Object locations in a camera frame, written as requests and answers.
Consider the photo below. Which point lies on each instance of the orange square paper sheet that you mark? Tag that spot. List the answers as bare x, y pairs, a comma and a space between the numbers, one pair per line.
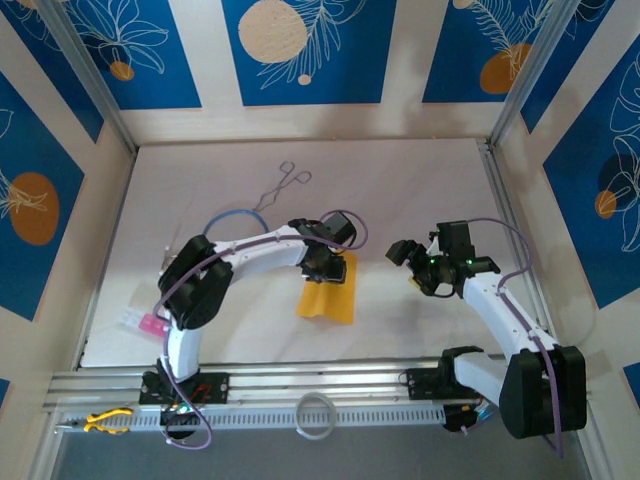
330, 305

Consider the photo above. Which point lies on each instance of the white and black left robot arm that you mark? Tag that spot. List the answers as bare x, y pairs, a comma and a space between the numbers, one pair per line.
260, 255

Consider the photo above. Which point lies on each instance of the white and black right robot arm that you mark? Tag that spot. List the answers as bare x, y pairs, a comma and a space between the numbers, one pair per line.
492, 310

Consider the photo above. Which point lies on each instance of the thin metal forceps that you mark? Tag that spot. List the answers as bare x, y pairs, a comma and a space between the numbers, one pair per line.
290, 180

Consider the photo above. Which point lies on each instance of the clear bag with pink label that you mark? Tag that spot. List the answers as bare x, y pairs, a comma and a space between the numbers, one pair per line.
152, 326

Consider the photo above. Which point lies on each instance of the aluminium table side rail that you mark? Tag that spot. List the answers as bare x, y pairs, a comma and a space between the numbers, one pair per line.
500, 200

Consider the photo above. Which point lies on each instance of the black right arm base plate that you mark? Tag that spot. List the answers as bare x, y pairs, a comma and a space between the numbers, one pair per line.
422, 382

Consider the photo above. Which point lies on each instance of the aluminium mounting rail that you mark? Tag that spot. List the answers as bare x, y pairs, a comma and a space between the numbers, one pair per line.
325, 380

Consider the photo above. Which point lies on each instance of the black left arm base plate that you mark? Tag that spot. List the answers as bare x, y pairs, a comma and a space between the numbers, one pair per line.
215, 387

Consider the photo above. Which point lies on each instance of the aluminium frame post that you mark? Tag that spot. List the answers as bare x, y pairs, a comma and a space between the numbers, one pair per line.
530, 75
92, 80

